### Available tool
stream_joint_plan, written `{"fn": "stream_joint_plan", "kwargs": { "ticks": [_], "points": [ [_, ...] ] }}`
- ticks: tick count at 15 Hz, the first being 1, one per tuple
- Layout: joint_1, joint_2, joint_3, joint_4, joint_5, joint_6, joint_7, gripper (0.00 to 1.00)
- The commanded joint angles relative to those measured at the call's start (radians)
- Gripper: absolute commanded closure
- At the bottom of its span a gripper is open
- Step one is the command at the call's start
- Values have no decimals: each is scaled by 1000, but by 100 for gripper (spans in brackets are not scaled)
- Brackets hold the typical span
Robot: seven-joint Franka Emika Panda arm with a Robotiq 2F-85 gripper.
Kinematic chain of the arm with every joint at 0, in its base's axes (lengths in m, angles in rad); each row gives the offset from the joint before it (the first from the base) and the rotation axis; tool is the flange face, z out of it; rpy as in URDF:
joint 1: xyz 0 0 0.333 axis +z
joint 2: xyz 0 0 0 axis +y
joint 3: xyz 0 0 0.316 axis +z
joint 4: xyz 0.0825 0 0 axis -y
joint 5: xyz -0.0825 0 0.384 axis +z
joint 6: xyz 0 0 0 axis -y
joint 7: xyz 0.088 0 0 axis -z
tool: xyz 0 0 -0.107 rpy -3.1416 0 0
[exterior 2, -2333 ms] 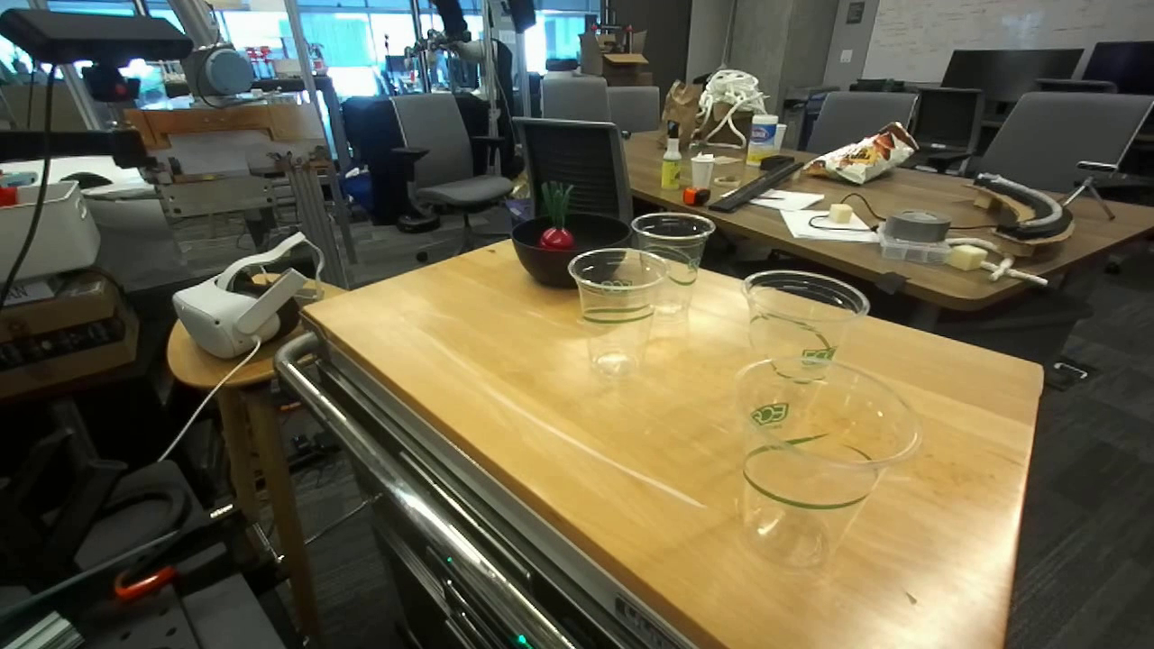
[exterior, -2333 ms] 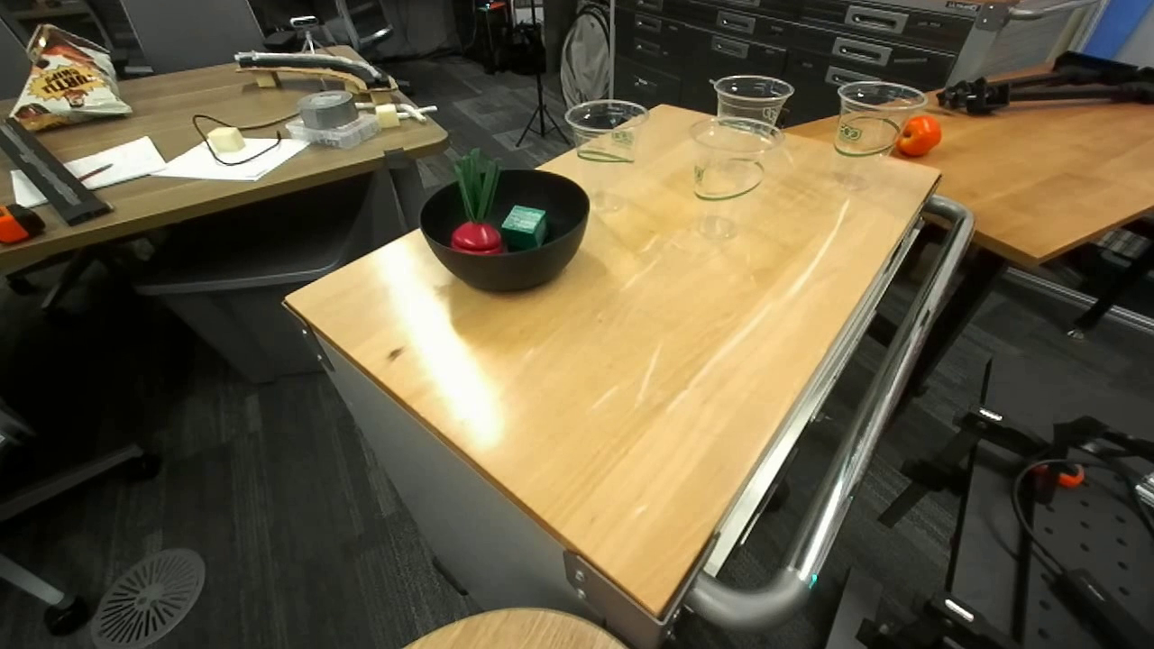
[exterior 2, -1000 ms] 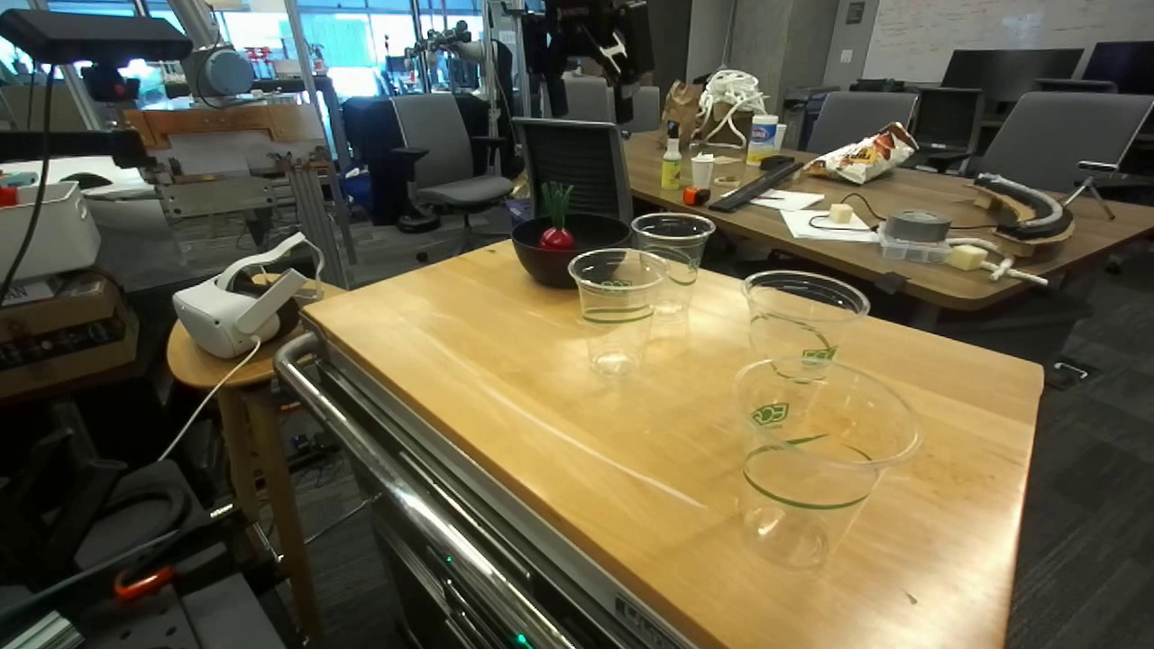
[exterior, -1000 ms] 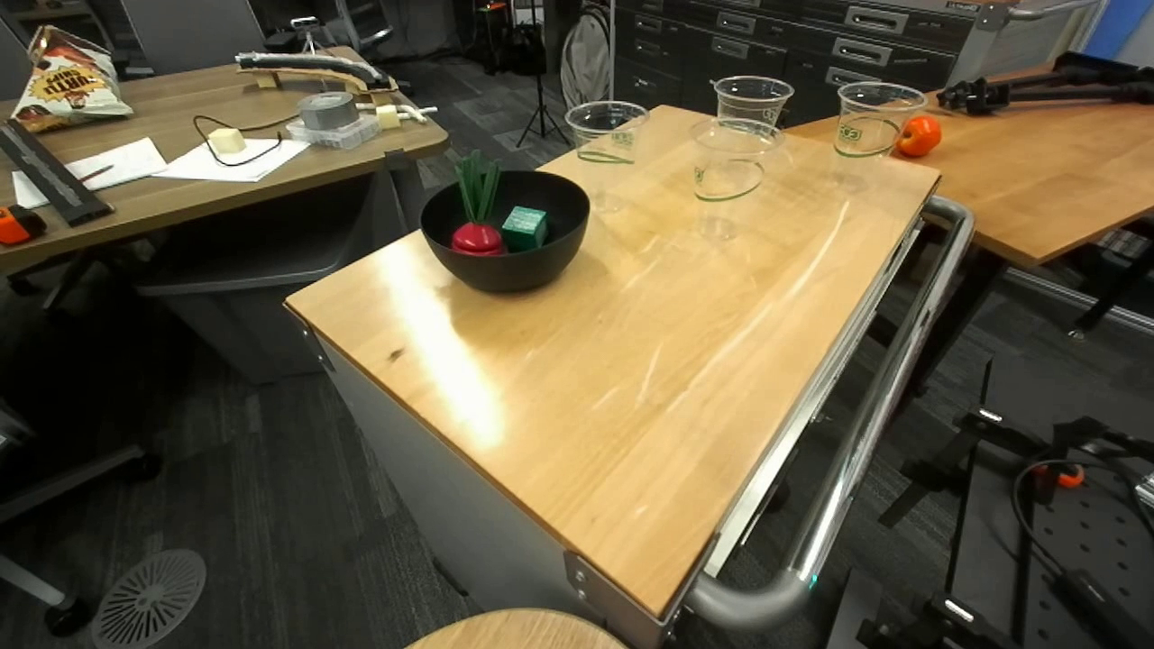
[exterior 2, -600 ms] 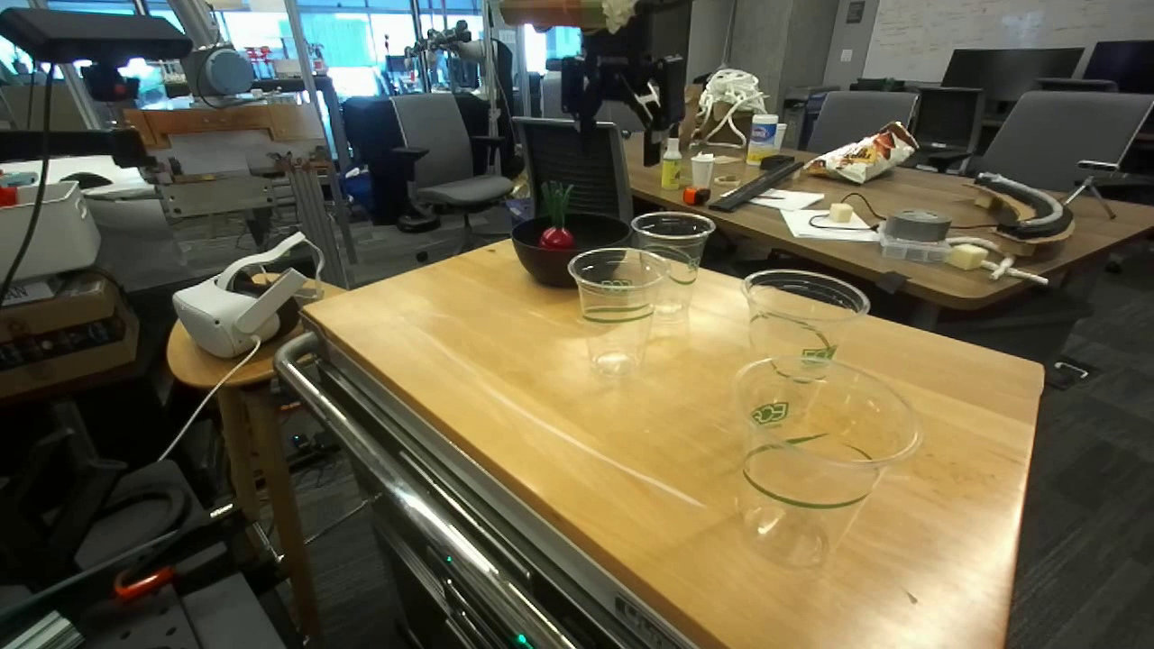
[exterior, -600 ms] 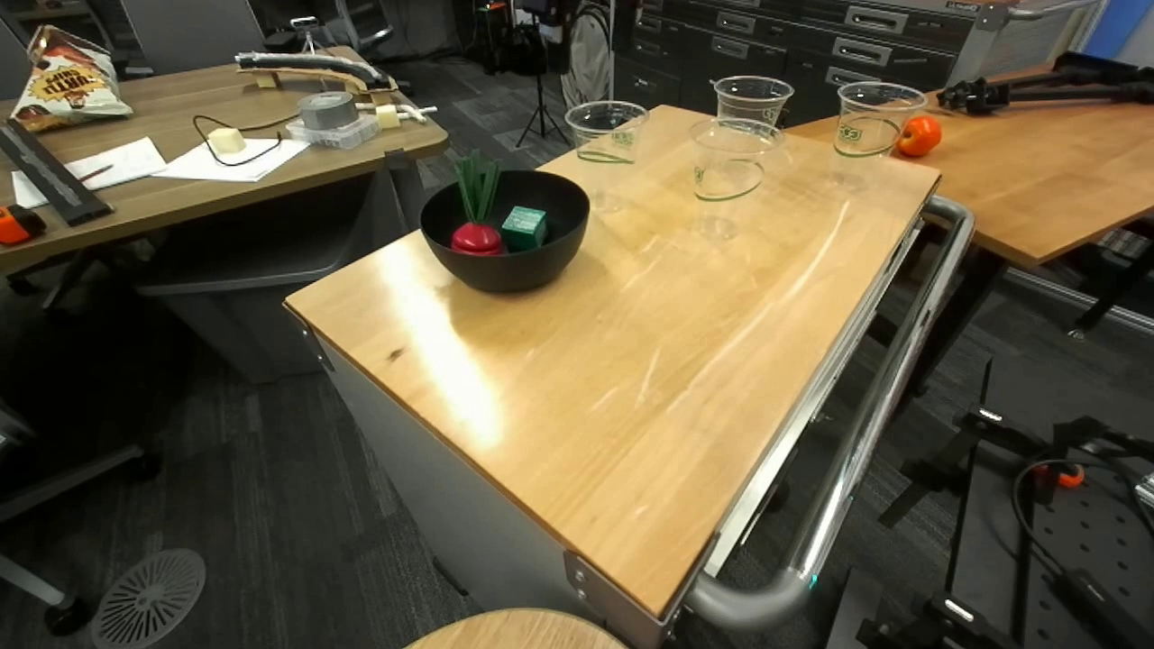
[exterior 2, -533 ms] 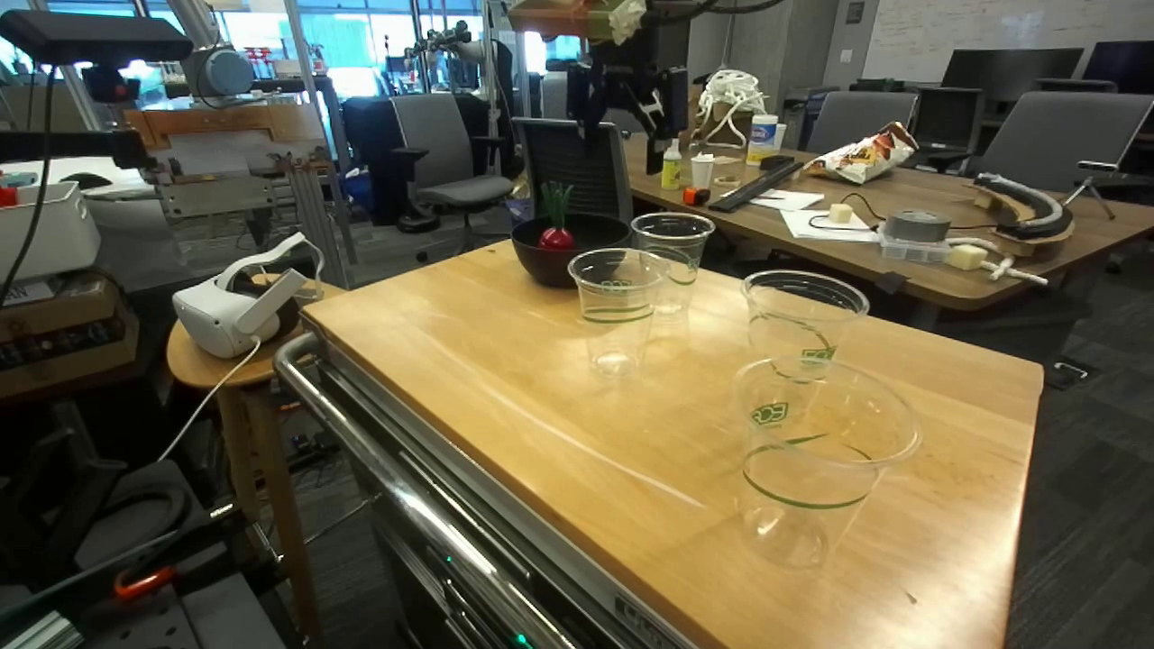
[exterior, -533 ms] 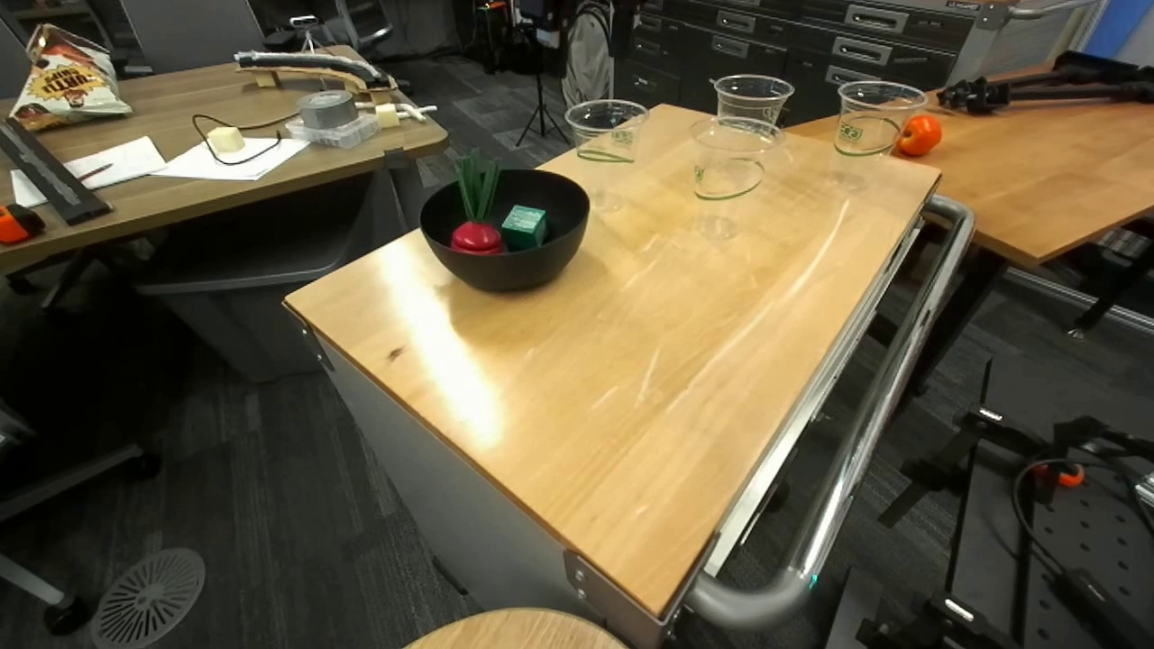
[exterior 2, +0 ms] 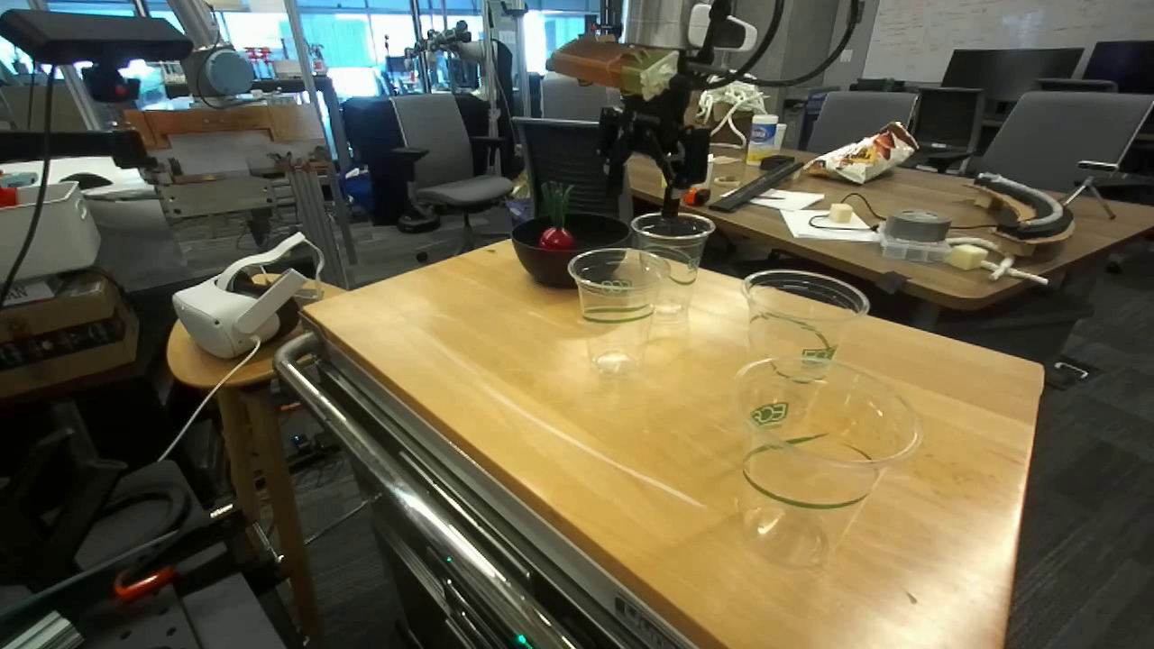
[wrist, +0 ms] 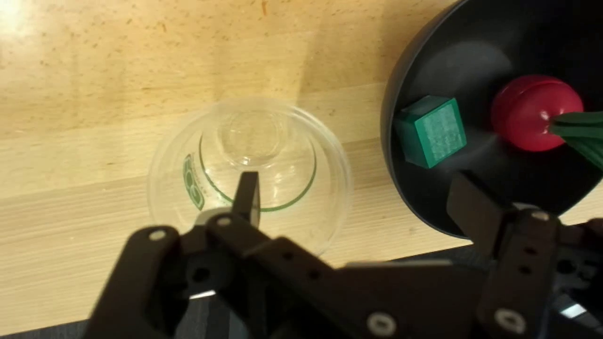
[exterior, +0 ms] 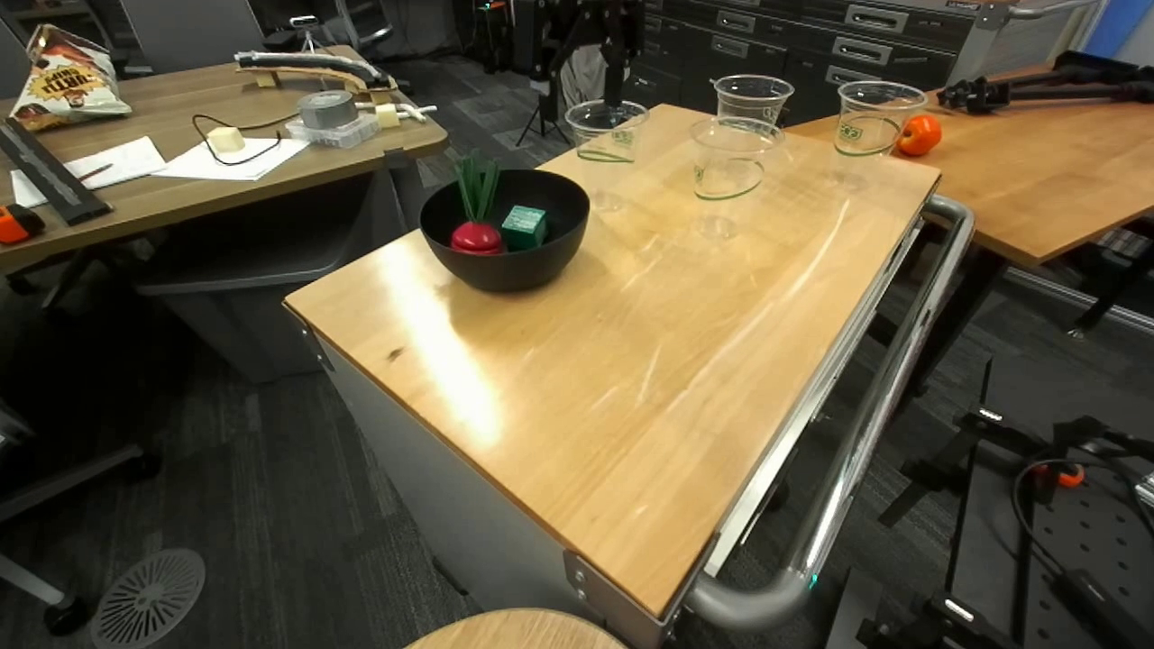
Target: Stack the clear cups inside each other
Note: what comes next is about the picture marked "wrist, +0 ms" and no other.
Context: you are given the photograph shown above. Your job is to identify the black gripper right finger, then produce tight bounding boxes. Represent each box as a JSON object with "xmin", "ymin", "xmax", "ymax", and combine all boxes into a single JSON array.
[{"xmin": 444, "ymin": 170, "xmax": 603, "ymax": 339}]

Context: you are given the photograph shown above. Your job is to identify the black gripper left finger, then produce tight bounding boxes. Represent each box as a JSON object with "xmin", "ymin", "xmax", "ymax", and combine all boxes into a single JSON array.
[{"xmin": 81, "ymin": 172, "xmax": 354, "ymax": 339}]

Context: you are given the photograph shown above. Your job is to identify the clear plastic cup green logo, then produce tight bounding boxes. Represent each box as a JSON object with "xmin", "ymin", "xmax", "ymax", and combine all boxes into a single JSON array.
[{"xmin": 145, "ymin": 95, "xmax": 354, "ymax": 261}]

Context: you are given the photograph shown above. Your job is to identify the red toy radish green leaves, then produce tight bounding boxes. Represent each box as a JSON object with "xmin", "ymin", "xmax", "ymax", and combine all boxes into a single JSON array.
[{"xmin": 488, "ymin": 74, "xmax": 603, "ymax": 174}]

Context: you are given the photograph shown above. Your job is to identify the green cube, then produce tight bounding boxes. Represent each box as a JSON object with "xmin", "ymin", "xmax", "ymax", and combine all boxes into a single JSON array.
[{"xmin": 392, "ymin": 95, "xmax": 471, "ymax": 172}]

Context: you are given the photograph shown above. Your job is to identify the gray cart with wooden top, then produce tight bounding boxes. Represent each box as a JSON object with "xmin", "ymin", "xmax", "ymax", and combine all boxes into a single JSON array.
[{"xmin": 0, "ymin": 0, "xmax": 603, "ymax": 338}]

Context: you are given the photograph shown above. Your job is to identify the black bowl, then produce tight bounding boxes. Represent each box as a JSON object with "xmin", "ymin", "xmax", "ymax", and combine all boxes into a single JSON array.
[{"xmin": 380, "ymin": 0, "xmax": 603, "ymax": 242}]

